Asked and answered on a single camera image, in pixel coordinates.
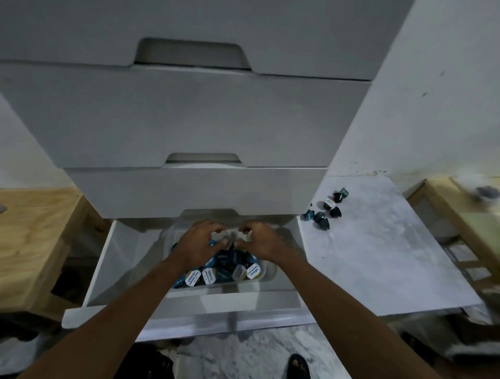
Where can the person's left hand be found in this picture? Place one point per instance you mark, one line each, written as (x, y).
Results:
(197, 244)

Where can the person's right hand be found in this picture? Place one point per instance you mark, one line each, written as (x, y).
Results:
(267, 244)

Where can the person's left thumb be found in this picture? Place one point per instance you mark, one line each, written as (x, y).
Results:
(220, 245)

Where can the person's right thumb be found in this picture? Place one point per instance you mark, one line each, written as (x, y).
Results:
(242, 245)

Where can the person's left forearm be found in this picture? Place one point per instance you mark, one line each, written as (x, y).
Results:
(117, 324)

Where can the person's right forearm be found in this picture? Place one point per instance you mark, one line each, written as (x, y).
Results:
(343, 324)

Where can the pile of labelled coffee capsules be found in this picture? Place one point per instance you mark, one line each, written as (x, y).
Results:
(218, 273)

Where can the clear plastic container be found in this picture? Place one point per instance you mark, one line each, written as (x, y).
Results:
(269, 273)

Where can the white drawer without notch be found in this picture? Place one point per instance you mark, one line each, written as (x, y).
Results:
(156, 191)

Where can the open white drawer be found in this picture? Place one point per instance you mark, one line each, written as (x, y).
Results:
(129, 253)

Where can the cluster of dark loose capsules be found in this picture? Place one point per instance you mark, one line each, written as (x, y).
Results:
(329, 203)

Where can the white drawer cabinet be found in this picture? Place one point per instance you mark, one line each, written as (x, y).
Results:
(234, 117)

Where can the black sandal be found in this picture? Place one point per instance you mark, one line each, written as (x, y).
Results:
(297, 367)

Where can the white marble slab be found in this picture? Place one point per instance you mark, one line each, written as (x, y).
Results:
(382, 250)

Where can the white drawer with narrow notch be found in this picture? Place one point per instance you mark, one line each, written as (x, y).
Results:
(156, 117)

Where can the light wooden table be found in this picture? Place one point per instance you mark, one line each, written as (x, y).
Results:
(31, 242)

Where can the wooden slatted rack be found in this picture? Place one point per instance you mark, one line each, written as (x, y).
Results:
(461, 218)

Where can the white drawer with wide notch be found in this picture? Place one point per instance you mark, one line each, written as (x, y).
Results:
(312, 35)

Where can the dark round object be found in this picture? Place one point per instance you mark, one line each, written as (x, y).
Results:
(487, 192)

